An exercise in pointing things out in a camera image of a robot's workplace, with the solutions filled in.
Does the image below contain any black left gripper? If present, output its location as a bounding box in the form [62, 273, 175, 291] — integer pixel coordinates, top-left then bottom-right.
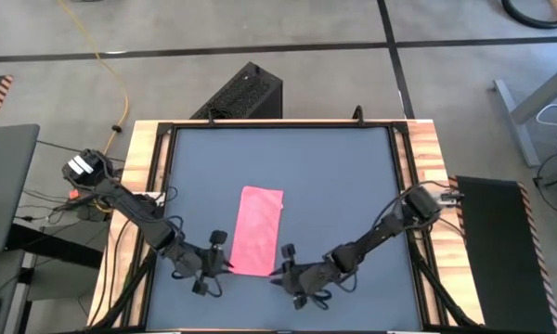
[170, 229, 235, 297]

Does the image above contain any grey-blue table mat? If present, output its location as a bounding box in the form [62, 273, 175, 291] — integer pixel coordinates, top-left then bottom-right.
[146, 125, 423, 331]

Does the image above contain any black floor cable with plug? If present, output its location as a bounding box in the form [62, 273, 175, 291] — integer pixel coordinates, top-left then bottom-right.
[532, 151, 557, 219]

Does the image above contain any black metal table frame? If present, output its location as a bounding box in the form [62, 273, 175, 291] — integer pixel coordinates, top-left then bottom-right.
[90, 105, 482, 334]

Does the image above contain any black stand base bar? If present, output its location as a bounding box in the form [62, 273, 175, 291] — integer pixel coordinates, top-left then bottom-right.
[6, 223, 104, 270]

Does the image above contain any thin black floor cable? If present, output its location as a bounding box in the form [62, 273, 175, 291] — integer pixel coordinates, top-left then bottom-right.
[35, 138, 126, 163]

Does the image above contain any grey desk leg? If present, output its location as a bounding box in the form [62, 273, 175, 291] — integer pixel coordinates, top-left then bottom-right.
[493, 58, 557, 168]

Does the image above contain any black perforated computer tower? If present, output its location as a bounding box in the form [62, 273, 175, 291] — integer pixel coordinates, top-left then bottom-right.
[189, 61, 283, 121]

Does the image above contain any yellow cable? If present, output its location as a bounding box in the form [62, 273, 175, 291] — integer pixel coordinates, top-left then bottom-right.
[58, 0, 130, 154]

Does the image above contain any black panel with striped edge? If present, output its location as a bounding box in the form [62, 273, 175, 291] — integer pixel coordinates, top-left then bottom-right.
[448, 174, 557, 334]

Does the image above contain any grey laptop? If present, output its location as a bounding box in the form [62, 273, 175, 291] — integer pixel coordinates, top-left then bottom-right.
[0, 123, 41, 257]

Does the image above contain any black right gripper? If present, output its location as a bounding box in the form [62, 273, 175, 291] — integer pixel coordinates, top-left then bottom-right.
[269, 243, 343, 311]

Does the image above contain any pink towel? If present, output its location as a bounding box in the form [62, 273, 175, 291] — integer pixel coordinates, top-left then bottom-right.
[228, 186, 285, 278]

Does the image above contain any thick black hose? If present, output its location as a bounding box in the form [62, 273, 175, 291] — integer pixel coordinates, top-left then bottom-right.
[500, 0, 557, 30]

